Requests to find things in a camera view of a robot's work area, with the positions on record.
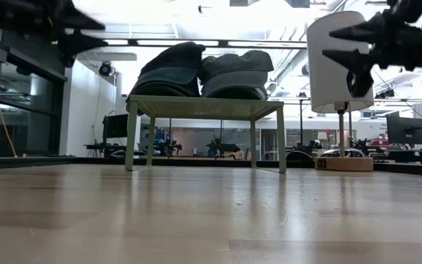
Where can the thin black pole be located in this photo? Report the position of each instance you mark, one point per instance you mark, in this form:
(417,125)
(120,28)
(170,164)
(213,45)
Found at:
(301,121)

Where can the black round ceiling camera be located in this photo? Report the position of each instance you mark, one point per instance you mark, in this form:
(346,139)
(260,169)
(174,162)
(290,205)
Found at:
(104,69)

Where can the black ceiling spotlights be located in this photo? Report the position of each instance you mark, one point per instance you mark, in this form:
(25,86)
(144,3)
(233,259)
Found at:
(385,94)

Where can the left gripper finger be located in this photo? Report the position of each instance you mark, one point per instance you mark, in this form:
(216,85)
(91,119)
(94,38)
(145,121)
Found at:
(79,18)
(77,42)

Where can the pale green perforated metal shelf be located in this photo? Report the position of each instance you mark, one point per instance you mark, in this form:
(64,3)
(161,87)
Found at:
(203,107)

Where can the small background table lamp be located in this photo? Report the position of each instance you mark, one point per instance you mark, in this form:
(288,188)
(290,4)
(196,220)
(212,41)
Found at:
(322,135)

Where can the background black robot arm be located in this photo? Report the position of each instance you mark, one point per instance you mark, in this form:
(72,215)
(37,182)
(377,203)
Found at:
(167,147)
(225,147)

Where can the background black desk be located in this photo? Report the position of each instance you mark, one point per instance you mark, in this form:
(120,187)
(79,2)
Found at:
(101,146)

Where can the dark domed chair back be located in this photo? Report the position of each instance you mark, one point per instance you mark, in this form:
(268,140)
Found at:
(299,157)

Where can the ceiling track fixture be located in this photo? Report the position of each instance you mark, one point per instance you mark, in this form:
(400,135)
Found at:
(376,3)

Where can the black aluminium frame rail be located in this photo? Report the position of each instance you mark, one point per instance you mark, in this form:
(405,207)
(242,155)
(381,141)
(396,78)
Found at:
(50,161)
(416,169)
(196,162)

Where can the dark glass-front cabinet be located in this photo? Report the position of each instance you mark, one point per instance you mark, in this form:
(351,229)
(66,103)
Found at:
(31,91)

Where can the white lamp with wooden base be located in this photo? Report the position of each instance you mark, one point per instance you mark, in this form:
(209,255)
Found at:
(326,82)

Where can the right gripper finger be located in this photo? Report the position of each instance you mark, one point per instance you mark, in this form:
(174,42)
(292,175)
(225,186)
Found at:
(368,31)
(359,67)

